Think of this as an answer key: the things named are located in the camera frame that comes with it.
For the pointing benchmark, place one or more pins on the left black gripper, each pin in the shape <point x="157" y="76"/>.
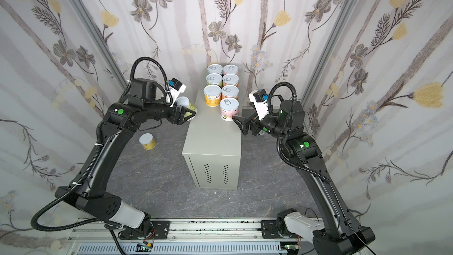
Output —
<point x="181" y="119"/>

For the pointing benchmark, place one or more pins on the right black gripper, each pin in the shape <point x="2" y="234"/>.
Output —
<point x="252" y="126"/>

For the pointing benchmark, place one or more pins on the pink white can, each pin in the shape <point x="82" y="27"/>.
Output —
<point x="229" y="108"/>

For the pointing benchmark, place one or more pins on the orange yellow labelled can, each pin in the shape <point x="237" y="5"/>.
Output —
<point x="212" y="95"/>

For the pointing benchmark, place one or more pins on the green white labelled can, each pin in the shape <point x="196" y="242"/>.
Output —
<point x="214" y="79"/>

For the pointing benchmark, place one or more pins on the brown labelled can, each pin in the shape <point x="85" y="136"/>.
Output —
<point x="230" y="80"/>

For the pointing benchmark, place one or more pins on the blue labelled can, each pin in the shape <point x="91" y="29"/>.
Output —
<point x="215" y="69"/>

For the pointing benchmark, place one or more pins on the pink labelled can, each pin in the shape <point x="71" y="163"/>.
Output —
<point x="230" y="69"/>

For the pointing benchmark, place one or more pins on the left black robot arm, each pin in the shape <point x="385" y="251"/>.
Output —
<point x="142" y="100"/>

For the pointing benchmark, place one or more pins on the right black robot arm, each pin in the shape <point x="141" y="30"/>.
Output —
<point x="279" y="114"/>

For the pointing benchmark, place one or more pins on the grey metal cabinet counter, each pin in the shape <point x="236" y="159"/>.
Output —
<point x="212" y="148"/>

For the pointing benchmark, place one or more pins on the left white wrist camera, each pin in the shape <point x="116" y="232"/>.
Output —
<point x="176" y="87"/>

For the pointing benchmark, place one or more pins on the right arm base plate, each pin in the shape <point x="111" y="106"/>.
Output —
<point x="269" y="229"/>

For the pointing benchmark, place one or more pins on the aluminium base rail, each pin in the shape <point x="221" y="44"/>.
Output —
<point x="189" y="230"/>

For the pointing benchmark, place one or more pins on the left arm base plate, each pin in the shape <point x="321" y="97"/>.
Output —
<point x="159" y="229"/>

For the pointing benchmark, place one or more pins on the white slotted cable duct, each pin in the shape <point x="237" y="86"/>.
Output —
<point x="209" y="248"/>

